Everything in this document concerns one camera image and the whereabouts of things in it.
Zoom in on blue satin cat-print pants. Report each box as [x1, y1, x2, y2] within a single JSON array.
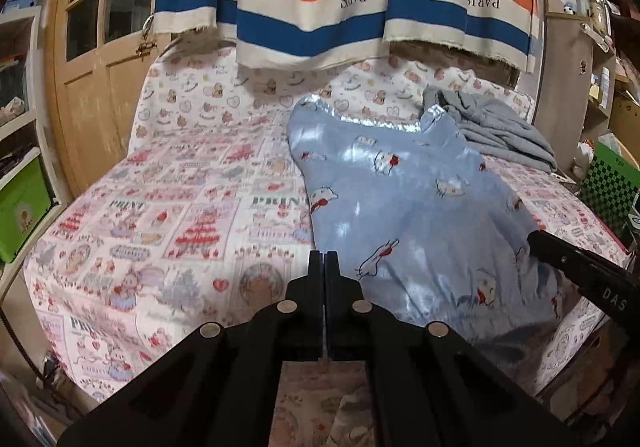
[[286, 94, 573, 344]]

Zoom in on wooden cabinet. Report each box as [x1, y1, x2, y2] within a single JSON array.
[[536, 0, 640, 180]]

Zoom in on teddy bear print cloth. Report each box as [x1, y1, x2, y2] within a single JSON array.
[[131, 43, 537, 164]]

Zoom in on metal door latch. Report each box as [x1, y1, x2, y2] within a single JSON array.
[[137, 16, 158, 59]]

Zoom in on clear plastic jar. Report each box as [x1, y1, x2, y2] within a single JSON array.
[[586, 0, 615, 48]]

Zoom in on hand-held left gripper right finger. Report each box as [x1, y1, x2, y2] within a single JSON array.
[[325, 251, 576, 447]]

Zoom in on wooden door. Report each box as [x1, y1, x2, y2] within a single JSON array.
[[49, 0, 175, 200]]

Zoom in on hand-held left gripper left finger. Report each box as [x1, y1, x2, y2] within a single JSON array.
[[57, 251, 324, 447]]

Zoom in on green storage bin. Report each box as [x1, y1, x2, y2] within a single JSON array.
[[0, 158, 54, 264]]

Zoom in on pink printed bed sheet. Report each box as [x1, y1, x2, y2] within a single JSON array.
[[24, 124, 632, 404]]

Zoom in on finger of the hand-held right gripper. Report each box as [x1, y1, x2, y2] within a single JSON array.
[[526, 229, 640, 334]]

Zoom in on green checkered box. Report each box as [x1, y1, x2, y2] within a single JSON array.
[[579, 141, 640, 239]]

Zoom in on white shelf unit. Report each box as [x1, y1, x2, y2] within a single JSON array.
[[0, 6, 57, 210]]

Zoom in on grey garment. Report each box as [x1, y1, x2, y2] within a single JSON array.
[[422, 86, 559, 173]]

